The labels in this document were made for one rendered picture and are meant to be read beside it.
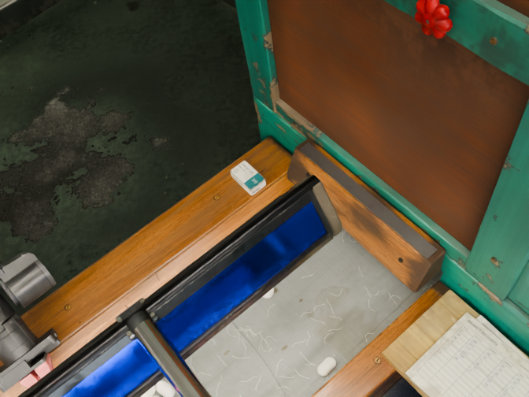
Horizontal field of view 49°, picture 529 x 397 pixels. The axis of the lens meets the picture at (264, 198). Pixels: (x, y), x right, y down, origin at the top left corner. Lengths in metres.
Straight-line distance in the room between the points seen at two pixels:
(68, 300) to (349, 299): 0.47
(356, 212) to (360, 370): 0.24
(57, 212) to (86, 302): 1.15
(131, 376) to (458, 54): 0.47
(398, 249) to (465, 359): 0.18
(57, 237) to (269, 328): 1.26
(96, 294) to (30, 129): 1.50
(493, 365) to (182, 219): 0.55
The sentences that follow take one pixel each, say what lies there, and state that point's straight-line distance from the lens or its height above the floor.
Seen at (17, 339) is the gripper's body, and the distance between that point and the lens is 0.94.
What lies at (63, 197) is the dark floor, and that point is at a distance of 2.19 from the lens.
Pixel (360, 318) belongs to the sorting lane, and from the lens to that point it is 0.96.
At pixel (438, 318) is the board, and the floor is 0.78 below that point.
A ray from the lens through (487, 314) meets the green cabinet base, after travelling 0.95.
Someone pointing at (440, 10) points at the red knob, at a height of 1.26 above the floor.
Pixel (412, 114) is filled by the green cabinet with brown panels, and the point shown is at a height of 1.06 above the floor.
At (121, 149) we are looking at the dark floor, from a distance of 2.23.
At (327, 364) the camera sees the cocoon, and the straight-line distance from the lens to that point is 0.91.
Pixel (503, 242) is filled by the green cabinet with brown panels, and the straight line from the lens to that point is 0.78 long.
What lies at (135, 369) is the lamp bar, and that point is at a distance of 0.61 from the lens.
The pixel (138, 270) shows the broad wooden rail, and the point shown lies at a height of 0.76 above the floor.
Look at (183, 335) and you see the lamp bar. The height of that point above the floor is 1.07.
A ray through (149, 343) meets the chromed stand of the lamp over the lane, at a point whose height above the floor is 1.12.
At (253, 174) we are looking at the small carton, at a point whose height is 0.79.
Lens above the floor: 1.63
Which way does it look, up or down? 56 degrees down
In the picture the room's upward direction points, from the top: 12 degrees counter-clockwise
